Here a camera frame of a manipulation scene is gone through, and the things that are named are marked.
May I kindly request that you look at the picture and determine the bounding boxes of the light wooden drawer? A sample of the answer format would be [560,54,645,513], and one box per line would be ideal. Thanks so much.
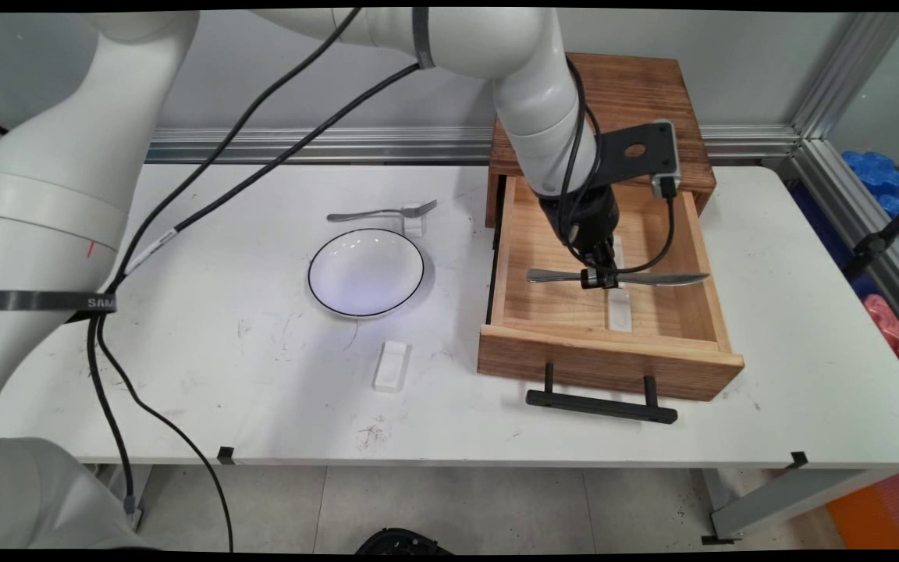
[478,173,745,402]

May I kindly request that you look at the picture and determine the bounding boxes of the red plastic bag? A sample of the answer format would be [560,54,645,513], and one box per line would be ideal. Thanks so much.
[862,293,899,359]

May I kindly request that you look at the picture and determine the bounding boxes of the black strap with lettering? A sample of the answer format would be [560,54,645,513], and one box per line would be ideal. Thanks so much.
[0,290,118,314]

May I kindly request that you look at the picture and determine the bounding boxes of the blue plastic bags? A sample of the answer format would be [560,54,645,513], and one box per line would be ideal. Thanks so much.
[841,150,899,263]

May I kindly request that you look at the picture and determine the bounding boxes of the silver fork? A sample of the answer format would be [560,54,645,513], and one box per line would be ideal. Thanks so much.
[327,200,439,223]

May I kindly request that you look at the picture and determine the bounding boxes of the grey metal table leg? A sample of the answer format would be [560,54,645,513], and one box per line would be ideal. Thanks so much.
[700,466,899,546]
[110,464,155,535]

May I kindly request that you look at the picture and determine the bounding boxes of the black round object on floor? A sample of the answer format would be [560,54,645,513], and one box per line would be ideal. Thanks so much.
[355,528,455,556]

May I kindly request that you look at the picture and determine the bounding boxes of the short white ceramic cutlery rest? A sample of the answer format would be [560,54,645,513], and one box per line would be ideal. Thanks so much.
[606,289,634,333]

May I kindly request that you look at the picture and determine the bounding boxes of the long black cable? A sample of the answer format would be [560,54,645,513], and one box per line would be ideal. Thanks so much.
[87,8,363,552]

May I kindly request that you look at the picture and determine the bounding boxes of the black drawer handle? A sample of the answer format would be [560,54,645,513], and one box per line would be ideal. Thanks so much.
[526,363,679,425]

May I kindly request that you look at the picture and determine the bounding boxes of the wrist camera with black bracket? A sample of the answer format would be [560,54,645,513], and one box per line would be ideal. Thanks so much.
[596,119,683,199]

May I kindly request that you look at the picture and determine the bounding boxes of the slanted aluminium frame rail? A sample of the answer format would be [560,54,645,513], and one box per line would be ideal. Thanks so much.
[787,139,899,354]

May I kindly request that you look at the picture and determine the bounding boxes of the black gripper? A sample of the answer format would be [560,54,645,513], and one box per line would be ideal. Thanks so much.
[538,182,622,290]

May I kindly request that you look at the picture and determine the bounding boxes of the orange box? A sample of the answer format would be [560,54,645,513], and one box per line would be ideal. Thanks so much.
[825,468,899,550]

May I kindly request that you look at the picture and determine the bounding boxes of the white plate with black rim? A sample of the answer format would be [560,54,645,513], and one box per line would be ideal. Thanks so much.
[307,228,426,319]

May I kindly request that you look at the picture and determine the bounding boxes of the upright aluminium frame post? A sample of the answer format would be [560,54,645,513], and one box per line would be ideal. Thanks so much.
[791,12,899,143]

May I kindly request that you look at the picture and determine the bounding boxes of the silver table knife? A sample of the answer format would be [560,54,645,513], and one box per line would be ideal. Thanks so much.
[526,268,711,289]

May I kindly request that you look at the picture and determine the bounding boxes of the black tripod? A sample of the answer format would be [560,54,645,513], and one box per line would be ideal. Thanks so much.
[842,166,899,283]

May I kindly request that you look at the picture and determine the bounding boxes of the white ceramic knife rest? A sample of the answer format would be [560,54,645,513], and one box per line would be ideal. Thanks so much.
[373,341,412,393]

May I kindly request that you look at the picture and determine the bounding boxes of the horizontal aluminium frame rail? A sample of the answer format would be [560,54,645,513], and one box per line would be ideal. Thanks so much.
[0,125,803,166]

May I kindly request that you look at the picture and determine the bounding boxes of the dark wooden cabinet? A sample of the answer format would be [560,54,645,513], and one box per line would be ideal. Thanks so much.
[485,53,717,227]

